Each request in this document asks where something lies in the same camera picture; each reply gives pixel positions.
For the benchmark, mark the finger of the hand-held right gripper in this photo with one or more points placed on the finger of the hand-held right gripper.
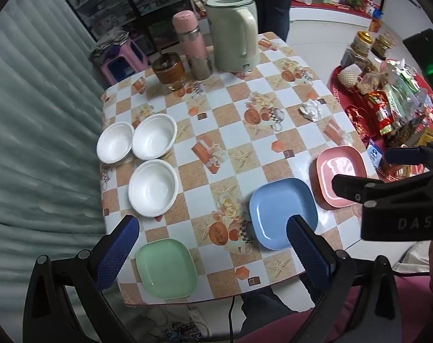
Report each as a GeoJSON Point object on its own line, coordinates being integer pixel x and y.
{"type": "Point", "coordinates": [352, 189]}
{"type": "Point", "coordinates": [402, 155]}

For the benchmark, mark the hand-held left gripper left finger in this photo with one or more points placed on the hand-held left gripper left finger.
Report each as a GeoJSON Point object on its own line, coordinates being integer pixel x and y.
{"type": "Point", "coordinates": [116, 253]}

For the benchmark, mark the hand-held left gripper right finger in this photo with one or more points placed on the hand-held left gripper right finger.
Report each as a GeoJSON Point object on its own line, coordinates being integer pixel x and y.
{"type": "Point", "coordinates": [307, 252]}

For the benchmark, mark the pink square plate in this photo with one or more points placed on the pink square plate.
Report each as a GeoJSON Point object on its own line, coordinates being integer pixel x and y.
{"type": "Point", "coordinates": [340, 171]}

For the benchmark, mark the green square plate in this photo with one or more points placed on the green square plate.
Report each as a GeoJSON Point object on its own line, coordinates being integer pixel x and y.
{"type": "Point", "coordinates": [164, 269]}

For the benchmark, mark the blue square plate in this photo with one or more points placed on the blue square plate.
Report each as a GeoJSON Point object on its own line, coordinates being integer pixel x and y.
{"type": "Point", "coordinates": [273, 210]}

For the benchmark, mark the small white bowl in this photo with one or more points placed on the small white bowl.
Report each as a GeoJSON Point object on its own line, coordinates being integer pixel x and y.
{"type": "Point", "coordinates": [111, 146]}

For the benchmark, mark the pile of snack packets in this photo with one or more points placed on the pile of snack packets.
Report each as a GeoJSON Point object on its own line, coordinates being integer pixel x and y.
{"type": "Point", "coordinates": [398, 103]}

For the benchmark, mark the red round tray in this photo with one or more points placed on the red round tray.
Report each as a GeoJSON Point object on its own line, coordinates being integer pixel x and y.
{"type": "Point", "coordinates": [340, 114]}

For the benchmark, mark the person's pink trousers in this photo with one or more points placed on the person's pink trousers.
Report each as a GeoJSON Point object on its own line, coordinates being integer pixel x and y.
{"type": "Point", "coordinates": [363, 311]}

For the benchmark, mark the crumpled foil wrapper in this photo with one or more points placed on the crumpled foil wrapper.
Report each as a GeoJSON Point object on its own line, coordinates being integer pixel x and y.
{"type": "Point", "coordinates": [312, 110]}

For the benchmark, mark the fruit in white foam net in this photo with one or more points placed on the fruit in white foam net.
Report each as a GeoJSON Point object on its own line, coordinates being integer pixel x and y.
{"type": "Point", "coordinates": [347, 76]}

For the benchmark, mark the white power strip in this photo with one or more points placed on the white power strip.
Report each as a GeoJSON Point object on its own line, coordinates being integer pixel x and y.
{"type": "Point", "coordinates": [197, 317]}

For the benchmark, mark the black device with green light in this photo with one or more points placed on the black device with green light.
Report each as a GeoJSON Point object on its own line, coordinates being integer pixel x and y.
{"type": "Point", "coordinates": [429, 55]}

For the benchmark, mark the gold lid jar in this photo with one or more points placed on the gold lid jar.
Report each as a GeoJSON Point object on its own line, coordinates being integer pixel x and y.
{"type": "Point", "coordinates": [361, 44]}
{"type": "Point", "coordinates": [382, 45]}

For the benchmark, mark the checkered printed tablecloth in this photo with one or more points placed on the checkered printed tablecloth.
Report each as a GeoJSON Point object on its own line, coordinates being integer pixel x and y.
{"type": "Point", "coordinates": [234, 132]}

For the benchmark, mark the grey-green curtain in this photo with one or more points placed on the grey-green curtain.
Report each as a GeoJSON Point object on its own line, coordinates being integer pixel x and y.
{"type": "Point", "coordinates": [41, 132]}

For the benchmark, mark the amber glass jar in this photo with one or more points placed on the amber glass jar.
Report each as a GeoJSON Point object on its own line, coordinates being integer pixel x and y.
{"type": "Point", "coordinates": [168, 71]}

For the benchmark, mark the pink plastic stool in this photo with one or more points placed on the pink plastic stool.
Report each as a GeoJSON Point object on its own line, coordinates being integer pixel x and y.
{"type": "Point", "coordinates": [125, 62]}

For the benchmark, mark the small metal tin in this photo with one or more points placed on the small metal tin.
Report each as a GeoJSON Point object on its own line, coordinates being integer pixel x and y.
{"type": "Point", "coordinates": [200, 68]}

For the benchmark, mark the pale green electric kettle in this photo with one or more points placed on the pale green electric kettle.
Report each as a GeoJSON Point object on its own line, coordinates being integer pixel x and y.
{"type": "Point", "coordinates": [230, 32]}

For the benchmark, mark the grey cloth bundle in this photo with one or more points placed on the grey cloth bundle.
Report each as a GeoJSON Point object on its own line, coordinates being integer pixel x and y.
{"type": "Point", "coordinates": [109, 43]}

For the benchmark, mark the pink thermos bottle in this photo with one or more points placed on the pink thermos bottle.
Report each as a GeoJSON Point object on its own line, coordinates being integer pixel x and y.
{"type": "Point", "coordinates": [189, 37]}

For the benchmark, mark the dark display cabinet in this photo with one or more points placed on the dark display cabinet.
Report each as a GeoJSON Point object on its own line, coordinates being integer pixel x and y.
{"type": "Point", "coordinates": [130, 0]}

